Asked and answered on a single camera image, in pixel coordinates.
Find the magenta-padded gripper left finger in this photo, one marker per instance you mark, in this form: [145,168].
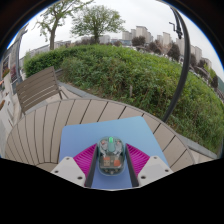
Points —
[70,170]

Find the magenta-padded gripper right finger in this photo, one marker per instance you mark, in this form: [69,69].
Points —
[151,168]

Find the transparent computer mouse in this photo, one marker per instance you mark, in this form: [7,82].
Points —
[111,156]

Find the blue mouse pad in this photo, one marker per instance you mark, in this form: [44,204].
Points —
[133,131]

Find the slatted wooden chair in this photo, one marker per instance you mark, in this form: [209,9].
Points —
[36,87]

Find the curved black umbrella pole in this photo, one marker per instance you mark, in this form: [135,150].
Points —
[185,66]

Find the tall dark sign board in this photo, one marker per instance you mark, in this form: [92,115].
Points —
[18,56]

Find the distant apartment buildings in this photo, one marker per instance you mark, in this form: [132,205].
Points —
[141,31]

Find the thin sparse tree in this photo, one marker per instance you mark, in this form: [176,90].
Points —
[52,30]

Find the round leafy tree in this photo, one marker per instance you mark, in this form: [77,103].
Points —
[96,20]

